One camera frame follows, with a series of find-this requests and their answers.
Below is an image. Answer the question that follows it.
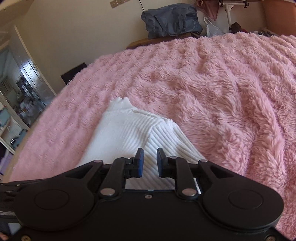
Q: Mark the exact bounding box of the black flat panel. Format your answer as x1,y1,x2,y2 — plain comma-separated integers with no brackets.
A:
60,62,88,85

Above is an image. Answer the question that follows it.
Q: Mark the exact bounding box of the pink fluffy blanket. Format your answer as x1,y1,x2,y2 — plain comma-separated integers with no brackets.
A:
9,31,296,235

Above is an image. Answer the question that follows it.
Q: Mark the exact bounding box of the glossy grey door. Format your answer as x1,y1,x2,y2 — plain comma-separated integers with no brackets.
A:
13,25,57,127

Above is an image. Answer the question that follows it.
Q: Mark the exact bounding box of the white ribbed knit sweater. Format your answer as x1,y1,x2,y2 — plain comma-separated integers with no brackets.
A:
75,97,207,192

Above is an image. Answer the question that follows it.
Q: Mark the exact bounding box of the blue duffel bag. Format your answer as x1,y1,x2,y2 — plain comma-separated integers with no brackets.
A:
141,3,204,39

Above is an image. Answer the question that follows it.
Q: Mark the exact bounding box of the pink clothes pile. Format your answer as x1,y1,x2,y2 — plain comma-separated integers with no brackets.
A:
196,0,221,21

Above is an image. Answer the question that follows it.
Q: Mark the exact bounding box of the cluttered white shelf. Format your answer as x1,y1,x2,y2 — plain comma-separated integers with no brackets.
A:
0,77,31,154

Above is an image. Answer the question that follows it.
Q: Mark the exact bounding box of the white folding table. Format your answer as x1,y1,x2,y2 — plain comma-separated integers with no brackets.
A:
218,0,251,26

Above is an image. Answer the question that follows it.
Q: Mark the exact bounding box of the dark brown plush item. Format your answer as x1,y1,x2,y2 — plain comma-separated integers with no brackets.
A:
230,22,244,33

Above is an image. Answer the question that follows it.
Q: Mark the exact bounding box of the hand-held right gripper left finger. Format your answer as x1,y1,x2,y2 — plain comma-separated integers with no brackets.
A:
66,148,145,199

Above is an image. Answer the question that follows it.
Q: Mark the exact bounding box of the brown cardboard box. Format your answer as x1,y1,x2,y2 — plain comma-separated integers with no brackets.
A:
126,32,201,49

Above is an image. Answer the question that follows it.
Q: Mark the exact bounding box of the beige wall socket strip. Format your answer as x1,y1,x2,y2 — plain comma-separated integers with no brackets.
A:
110,0,127,9

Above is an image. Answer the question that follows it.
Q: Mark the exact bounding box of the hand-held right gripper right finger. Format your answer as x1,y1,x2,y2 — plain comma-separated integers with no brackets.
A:
157,148,234,200

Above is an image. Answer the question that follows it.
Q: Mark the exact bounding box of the white plastic bag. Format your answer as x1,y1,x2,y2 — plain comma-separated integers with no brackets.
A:
203,17,225,37

